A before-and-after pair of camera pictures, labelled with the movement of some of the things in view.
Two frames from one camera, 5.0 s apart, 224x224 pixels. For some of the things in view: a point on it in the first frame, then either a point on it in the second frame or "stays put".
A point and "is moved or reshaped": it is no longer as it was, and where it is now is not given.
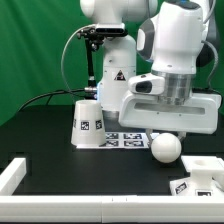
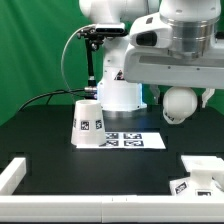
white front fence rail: x=112 y=209 stays put
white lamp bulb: x=165 y=147 is moved or reshaped
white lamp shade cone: x=88 y=124 stays put
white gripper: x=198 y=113 -> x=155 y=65
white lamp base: x=206 y=177 stays put
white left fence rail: x=12 y=176 stays put
